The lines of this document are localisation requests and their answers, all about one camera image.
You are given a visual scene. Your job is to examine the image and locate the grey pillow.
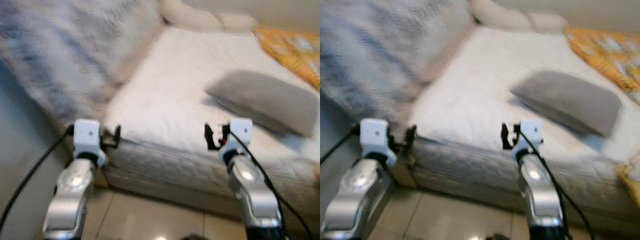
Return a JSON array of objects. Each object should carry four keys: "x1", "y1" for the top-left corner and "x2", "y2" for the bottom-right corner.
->
[
  {"x1": 204, "y1": 69, "x2": 321, "y2": 138},
  {"x1": 509, "y1": 70, "x2": 623, "y2": 139}
]

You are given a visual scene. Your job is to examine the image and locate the yellow cartoon print blanket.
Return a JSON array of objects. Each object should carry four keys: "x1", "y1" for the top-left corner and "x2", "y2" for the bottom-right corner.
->
[
  {"x1": 565, "y1": 27, "x2": 640, "y2": 210},
  {"x1": 254, "y1": 27, "x2": 321, "y2": 91}
]

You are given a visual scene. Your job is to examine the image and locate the white quilted mattress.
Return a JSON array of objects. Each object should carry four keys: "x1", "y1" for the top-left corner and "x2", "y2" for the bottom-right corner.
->
[
  {"x1": 407, "y1": 25, "x2": 640, "y2": 211},
  {"x1": 101, "y1": 25, "x2": 321, "y2": 198}
]

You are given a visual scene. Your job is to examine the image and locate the grey bed base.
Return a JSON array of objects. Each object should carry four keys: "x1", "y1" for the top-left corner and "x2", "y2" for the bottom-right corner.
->
[
  {"x1": 102, "y1": 162, "x2": 321, "y2": 233},
  {"x1": 395, "y1": 165, "x2": 640, "y2": 236}
]

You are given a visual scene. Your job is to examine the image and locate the grey printed large cushion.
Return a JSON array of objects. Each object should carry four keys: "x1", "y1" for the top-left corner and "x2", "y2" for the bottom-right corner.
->
[
  {"x1": 0, "y1": 0, "x2": 166, "y2": 128},
  {"x1": 320, "y1": 0, "x2": 476, "y2": 128}
]

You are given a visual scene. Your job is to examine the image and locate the small cream headboard cushion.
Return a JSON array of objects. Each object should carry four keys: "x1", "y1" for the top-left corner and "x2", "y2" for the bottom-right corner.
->
[
  {"x1": 216, "y1": 12, "x2": 258, "y2": 34},
  {"x1": 527, "y1": 12, "x2": 568, "y2": 35}
]

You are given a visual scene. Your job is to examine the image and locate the large cream headboard cushion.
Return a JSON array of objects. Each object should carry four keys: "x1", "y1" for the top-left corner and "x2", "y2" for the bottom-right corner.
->
[
  {"x1": 470, "y1": 0, "x2": 533, "y2": 33},
  {"x1": 159, "y1": 0, "x2": 223, "y2": 33}
]

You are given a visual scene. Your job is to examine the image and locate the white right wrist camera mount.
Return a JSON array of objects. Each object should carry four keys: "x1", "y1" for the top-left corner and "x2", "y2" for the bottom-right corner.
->
[
  {"x1": 515, "y1": 118, "x2": 545, "y2": 160},
  {"x1": 220, "y1": 118, "x2": 254, "y2": 161}
]

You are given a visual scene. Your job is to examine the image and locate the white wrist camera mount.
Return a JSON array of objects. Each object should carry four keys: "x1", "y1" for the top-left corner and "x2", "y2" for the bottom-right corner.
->
[
  {"x1": 515, "y1": 118, "x2": 545, "y2": 160},
  {"x1": 72, "y1": 119, "x2": 107, "y2": 168},
  {"x1": 220, "y1": 118, "x2": 254, "y2": 161},
  {"x1": 360, "y1": 118, "x2": 397, "y2": 167}
]

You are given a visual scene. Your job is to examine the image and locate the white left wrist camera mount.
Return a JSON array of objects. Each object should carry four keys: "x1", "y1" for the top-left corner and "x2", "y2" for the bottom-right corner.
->
[
  {"x1": 360, "y1": 118, "x2": 397, "y2": 167},
  {"x1": 72, "y1": 119, "x2": 107, "y2": 168}
]

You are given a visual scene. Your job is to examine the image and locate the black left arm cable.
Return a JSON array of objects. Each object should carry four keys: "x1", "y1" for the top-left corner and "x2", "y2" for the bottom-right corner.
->
[
  {"x1": 320, "y1": 125, "x2": 362, "y2": 166},
  {"x1": 0, "y1": 125, "x2": 76, "y2": 233}
]

